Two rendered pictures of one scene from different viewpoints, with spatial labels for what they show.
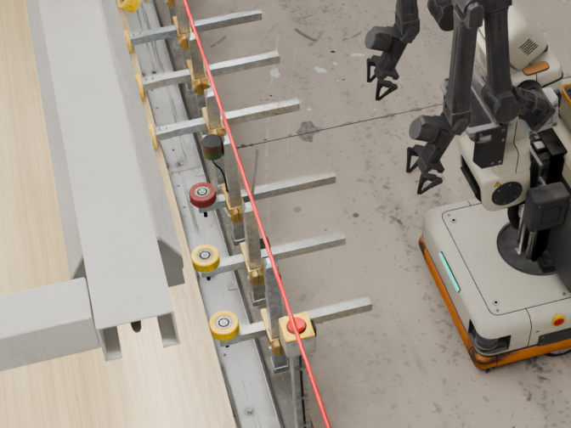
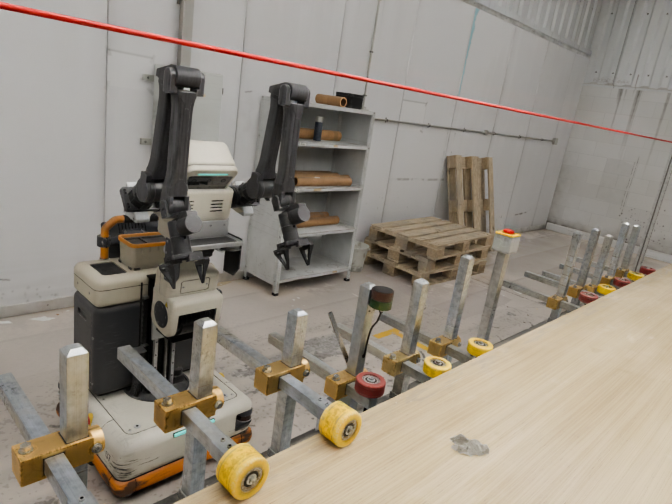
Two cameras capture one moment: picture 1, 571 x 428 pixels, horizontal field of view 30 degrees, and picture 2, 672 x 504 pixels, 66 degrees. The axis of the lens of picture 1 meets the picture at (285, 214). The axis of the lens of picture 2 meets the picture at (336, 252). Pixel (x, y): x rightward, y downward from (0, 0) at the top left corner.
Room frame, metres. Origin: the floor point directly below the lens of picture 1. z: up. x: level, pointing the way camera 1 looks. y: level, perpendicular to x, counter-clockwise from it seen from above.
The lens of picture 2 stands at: (3.07, 1.16, 1.59)
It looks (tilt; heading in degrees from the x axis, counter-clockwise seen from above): 16 degrees down; 235
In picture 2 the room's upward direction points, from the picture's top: 9 degrees clockwise
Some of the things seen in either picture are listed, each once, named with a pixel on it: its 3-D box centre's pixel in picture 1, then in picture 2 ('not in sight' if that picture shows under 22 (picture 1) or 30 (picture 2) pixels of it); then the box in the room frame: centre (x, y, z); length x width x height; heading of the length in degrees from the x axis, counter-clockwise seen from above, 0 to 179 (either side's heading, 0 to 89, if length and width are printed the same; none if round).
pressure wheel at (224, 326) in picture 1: (225, 333); (477, 357); (1.75, 0.19, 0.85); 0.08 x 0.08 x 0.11
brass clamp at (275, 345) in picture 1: (274, 331); (445, 344); (1.76, 0.05, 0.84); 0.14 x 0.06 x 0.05; 12
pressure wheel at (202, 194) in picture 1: (204, 203); (368, 396); (2.25, 0.25, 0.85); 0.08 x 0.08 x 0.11
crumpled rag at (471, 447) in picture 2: not in sight; (469, 443); (2.21, 0.56, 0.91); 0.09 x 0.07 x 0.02; 129
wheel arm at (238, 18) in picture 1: (191, 26); (43, 444); (3.01, 0.28, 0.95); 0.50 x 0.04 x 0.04; 102
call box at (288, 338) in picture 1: (296, 335); (506, 242); (1.48, -0.01, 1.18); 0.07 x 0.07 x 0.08; 12
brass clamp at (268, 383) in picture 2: (213, 125); (283, 374); (2.49, 0.21, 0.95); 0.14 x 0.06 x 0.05; 12
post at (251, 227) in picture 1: (254, 261); (407, 350); (1.98, 0.10, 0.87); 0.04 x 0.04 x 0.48; 12
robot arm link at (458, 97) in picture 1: (461, 61); (288, 148); (2.17, -0.49, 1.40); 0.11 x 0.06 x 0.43; 12
